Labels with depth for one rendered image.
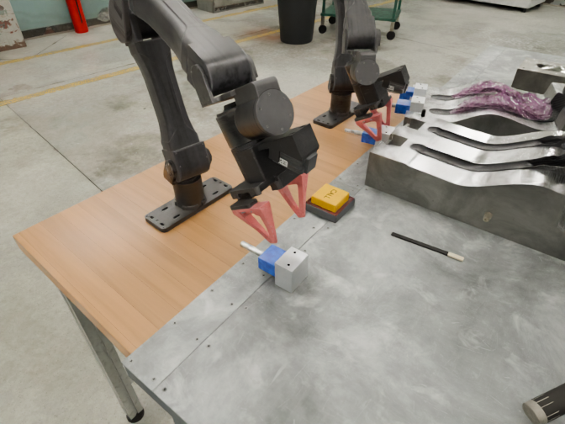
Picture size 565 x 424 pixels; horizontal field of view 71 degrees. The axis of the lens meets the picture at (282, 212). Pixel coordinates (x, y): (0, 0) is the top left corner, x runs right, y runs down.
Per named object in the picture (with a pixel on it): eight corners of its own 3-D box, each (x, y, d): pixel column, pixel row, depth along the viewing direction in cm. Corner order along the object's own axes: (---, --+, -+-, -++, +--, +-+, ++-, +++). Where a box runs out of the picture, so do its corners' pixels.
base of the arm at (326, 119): (368, 83, 123) (349, 78, 127) (332, 103, 111) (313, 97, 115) (365, 108, 128) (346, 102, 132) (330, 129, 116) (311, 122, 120)
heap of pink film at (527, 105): (449, 116, 109) (456, 89, 104) (451, 92, 122) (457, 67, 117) (554, 131, 102) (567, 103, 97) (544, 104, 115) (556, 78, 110)
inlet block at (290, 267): (234, 261, 74) (231, 240, 70) (250, 246, 77) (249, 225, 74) (291, 294, 68) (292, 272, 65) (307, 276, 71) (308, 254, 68)
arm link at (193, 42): (261, 57, 54) (155, -49, 65) (205, 71, 50) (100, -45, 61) (249, 124, 64) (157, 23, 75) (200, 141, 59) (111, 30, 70)
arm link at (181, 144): (213, 172, 80) (160, -7, 67) (183, 184, 76) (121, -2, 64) (199, 169, 85) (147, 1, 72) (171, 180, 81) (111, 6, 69)
